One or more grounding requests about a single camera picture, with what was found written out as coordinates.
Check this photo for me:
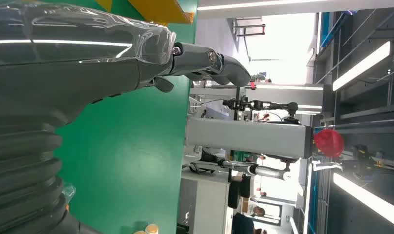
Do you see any yellow taped cardboard box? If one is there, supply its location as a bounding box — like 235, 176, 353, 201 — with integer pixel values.
95, 0, 195, 25

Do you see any white cabinet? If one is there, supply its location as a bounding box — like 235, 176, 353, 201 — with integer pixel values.
178, 170, 233, 234

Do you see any black bag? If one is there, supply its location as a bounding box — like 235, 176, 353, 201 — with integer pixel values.
227, 174, 251, 209

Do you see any person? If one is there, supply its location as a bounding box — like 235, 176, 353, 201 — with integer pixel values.
232, 206, 266, 234

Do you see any red emergency stop button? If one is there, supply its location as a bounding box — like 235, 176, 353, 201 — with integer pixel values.
314, 128, 345, 158

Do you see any ceiling light strip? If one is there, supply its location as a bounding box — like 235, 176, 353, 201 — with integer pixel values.
333, 173, 394, 231
332, 41, 392, 92

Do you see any black yellow overhead hoist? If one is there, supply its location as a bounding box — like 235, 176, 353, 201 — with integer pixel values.
342, 144, 394, 177

